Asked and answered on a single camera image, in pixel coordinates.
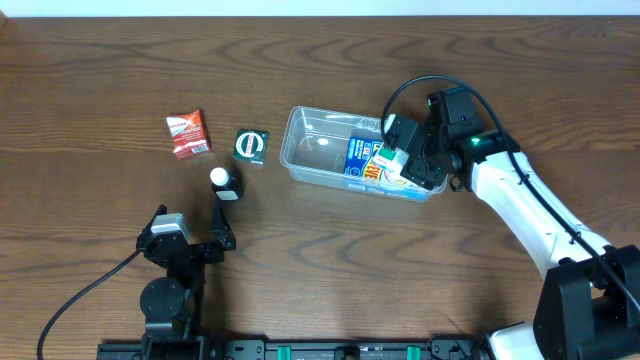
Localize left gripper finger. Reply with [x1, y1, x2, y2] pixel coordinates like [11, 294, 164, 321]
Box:
[209, 197, 236, 251]
[142, 204, 167, 234]

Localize white green medicine box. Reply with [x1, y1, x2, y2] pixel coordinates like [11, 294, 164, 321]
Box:
[372, 145, 409, 175]

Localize dark bottle white cap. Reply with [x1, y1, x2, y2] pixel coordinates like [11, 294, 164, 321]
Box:
[209, 167, 244, 201]

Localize blue fever patch box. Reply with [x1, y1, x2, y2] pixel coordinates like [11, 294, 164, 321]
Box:
[344, 136, 416, 188]

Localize dark green round-logo box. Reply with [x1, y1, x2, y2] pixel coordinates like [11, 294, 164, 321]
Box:
[233, 129, 269, 165]

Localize red white medicine sachet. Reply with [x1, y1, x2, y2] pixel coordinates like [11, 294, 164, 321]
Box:
[166, 109, 211, 159]

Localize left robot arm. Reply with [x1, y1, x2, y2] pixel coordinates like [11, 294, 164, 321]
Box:
[136, 199, 236, 341]

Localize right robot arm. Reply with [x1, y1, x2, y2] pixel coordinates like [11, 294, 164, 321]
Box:
[381, 86, 639, 359]

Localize clear plastic container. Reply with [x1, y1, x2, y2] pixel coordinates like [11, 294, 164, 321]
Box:
[280, 106, 446, 202]

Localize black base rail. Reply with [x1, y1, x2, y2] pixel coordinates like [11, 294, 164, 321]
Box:
[96, 337, 492, 360]

